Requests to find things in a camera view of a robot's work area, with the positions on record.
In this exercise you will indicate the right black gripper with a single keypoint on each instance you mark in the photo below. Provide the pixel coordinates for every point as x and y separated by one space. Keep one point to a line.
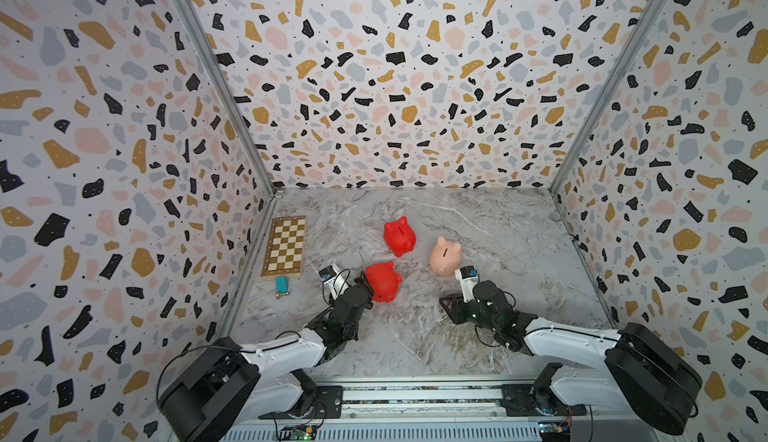
455 303

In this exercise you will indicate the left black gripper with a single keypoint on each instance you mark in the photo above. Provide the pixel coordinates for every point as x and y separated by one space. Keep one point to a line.
361 289

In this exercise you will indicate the red piggy bank front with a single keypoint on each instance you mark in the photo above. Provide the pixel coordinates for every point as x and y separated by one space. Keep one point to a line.
384 281

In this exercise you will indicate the red piggy bank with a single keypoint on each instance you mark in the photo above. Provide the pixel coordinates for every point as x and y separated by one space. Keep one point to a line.
384 281
399 236

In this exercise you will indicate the pink piggy bank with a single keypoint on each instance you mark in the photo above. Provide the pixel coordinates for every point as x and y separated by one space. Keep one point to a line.
445 257

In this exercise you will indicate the red piggy bank back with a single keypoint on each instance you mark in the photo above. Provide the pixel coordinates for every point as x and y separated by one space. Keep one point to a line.
399 236

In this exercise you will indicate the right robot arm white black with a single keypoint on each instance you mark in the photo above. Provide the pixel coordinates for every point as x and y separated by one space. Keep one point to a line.
626 371

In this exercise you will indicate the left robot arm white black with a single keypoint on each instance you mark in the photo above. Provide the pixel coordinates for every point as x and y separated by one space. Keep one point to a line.
228 383

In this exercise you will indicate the wooden chessboard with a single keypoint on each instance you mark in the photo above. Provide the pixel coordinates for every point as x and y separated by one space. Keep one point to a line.
285 247

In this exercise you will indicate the small teal object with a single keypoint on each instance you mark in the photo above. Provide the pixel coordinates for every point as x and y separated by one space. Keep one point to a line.
282 287

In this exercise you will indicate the right circuit board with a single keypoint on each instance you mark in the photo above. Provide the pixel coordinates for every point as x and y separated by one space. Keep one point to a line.
554 432

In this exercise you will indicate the circuit board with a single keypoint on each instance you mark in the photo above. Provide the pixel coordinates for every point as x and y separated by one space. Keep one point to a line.
298 433
554 432

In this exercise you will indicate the left circuit board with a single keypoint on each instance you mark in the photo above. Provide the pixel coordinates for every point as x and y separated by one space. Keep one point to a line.
298 433

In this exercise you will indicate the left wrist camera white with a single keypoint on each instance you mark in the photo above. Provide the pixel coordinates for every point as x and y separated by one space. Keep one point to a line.
334 282

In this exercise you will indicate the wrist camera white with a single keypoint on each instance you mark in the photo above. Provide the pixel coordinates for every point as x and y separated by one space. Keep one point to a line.
468 277
334 282

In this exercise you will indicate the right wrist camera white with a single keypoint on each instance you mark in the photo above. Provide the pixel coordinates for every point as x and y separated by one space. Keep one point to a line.
468 277

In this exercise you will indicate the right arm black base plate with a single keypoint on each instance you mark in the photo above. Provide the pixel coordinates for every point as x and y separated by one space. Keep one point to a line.
528 400

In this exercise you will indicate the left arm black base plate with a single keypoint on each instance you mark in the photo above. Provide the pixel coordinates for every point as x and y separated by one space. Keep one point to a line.
321 402

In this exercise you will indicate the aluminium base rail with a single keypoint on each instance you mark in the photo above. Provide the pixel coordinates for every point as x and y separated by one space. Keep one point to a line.
434 409

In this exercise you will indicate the left aluminium corner post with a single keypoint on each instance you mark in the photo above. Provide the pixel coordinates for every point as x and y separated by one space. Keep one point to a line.
209 62

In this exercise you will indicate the aluminium corner post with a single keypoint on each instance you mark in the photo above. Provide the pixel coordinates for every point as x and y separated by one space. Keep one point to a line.
623 64
209 62

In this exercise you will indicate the right aluminium corner post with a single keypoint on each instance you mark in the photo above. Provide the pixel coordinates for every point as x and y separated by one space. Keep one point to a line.
623 64

